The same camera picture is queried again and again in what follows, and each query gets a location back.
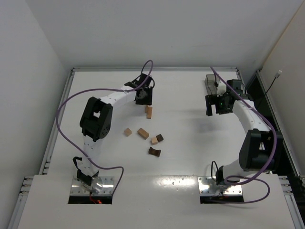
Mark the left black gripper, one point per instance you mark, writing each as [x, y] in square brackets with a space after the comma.
[144, 99]

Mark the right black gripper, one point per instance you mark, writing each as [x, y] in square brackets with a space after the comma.
[212, 100]

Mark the long light wood block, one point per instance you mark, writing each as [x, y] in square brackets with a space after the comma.
[148, 111]

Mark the smoky transparent plastic bin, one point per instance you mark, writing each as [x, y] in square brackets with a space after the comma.
[211, 83]

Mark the light rectangular wood block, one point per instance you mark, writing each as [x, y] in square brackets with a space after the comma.
[143, 133]

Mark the small light wood cube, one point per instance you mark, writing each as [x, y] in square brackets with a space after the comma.
[127, 132]

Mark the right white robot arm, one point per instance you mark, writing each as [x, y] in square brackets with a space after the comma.
[261, 149]

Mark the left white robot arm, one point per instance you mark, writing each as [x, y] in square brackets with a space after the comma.
[96, 121]

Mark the dark brown arch block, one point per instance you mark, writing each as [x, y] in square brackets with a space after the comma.
[154, 152]

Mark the dark brown wood cube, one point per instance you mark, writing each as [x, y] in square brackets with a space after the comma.
[159, 138]

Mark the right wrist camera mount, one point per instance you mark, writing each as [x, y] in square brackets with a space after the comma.
[220, 88]

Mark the black cable white plug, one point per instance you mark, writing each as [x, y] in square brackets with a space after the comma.
[276, 76]

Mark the aluminium table frame rail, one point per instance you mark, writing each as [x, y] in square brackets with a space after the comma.
[155, 69]

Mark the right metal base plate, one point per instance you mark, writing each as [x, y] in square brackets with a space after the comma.
[208, 188]

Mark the metal base plate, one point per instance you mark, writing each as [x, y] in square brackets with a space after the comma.
[208, 188]
[100, 186]

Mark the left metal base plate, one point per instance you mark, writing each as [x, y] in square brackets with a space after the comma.
[100, 186]

